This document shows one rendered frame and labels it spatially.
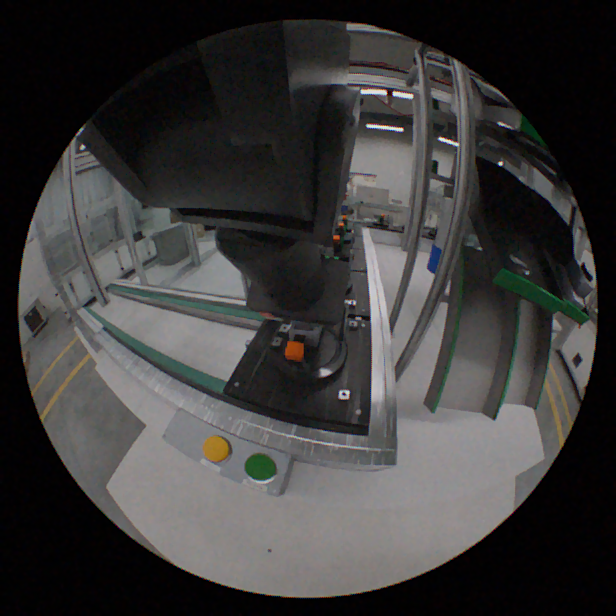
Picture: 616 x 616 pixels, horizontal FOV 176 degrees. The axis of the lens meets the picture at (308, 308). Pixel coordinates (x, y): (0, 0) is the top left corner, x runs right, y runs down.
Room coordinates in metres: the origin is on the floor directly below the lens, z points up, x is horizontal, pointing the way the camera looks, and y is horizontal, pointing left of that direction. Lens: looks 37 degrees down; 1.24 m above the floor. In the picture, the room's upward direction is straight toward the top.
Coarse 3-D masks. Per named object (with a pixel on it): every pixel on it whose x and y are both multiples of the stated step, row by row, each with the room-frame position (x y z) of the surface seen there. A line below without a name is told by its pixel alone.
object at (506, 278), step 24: (456, 168) 0.30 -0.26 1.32; (480, 168) 0.30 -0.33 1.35; (504, 168) 0.27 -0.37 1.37; (480, 192) 0.19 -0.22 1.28; (504, 192) 0.28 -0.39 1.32; (528, 192) 0.19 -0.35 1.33; (480, 216) 0.18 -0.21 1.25; (504, 216) 0.23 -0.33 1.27; (528, 216) 0.18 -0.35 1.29; (480, 240) 0.17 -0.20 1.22; (504, 240) 0.17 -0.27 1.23; (528, 240) 0.17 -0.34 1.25; (504, 264) 0.13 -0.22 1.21; (528, 264) 0.13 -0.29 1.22; (504, 288) 0.10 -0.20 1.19; (528, 288) 0.09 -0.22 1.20; (552, 288) 0.08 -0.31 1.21; (552, 312) 0.06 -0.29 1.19
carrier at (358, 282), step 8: (328, 256) 0.52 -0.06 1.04; (352, 256) 0.49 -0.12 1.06; (352, 272) 0.56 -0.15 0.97; (360, 272) 0.56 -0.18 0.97; (352, 280) 0.47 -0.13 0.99; (360, 280) 0.50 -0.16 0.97; (368, 280) 0.51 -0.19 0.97; (352, 288) 0.45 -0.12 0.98; (360, 288) 0.46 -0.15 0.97; (368, 288) 0.46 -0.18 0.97; (352, 296) 0.41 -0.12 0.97; (360, 296) 0.41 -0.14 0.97; (368, 296) 0.41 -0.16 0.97; (360, 304) 0.38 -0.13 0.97; (368, 304) 0.38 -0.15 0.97; (352, 312) 0.34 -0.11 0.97; (360, 312) 0.34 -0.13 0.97; (368, 312) 0.34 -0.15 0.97; (368, 320) 0.33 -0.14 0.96
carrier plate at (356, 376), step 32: (288, 320) 0.32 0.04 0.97; (352, 320) 0.32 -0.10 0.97; (256, 352) 0.22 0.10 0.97; (352, 352) 0.22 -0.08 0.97; (256, 384) 0.15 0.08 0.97; (288, 384) 0.16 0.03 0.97; (320, 384) 0.16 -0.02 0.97; (352, 384) 0.15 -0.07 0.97; (320, 416) 0.10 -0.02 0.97; (352, 416) 0.10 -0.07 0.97
